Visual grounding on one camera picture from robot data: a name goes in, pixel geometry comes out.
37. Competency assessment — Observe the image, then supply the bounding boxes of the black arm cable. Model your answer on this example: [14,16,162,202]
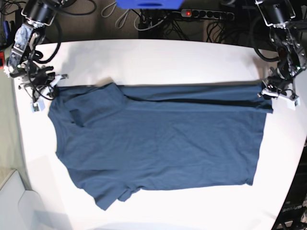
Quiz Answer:
[33,16,62,64]
[251,16,280,63]

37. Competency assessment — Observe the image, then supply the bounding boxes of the black power strip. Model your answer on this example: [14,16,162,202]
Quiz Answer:
[180,9,235,21]

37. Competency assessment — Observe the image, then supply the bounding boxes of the white cable loop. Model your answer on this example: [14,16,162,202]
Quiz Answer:
[100,2,117,18]
[115,9,131,28]

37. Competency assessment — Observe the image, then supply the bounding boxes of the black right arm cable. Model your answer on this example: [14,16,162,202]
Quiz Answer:
[33,16,62,64]

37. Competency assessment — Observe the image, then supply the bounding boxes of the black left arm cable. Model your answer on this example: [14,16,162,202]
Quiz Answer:
[251,16,280,63]

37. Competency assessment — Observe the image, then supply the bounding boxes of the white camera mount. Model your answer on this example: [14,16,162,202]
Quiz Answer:
[258,88,300,110]
[18,72,69,113]

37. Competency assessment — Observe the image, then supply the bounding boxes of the red clamp at table edge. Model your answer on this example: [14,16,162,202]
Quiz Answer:
[0,51,5,68]

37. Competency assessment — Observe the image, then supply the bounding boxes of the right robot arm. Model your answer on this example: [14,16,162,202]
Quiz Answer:
[4,0,67,103]

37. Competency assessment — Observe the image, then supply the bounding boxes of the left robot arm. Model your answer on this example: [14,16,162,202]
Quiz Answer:
[249,0,307,101]

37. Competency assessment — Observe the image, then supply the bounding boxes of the blue plastic bin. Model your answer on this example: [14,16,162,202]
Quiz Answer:
[116,0,184,10]

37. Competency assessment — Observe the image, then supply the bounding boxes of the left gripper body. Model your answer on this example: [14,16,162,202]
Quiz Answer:
[261,68,297,98]

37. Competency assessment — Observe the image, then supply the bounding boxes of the dark blue t-shirt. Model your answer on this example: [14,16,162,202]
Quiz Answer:
[48,83,273,210]

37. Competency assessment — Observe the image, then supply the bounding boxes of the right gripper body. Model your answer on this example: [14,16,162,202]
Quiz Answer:
[18,67,69,101]

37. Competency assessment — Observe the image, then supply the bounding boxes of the blue handled tool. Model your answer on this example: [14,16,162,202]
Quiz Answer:
[2,21,11,40]

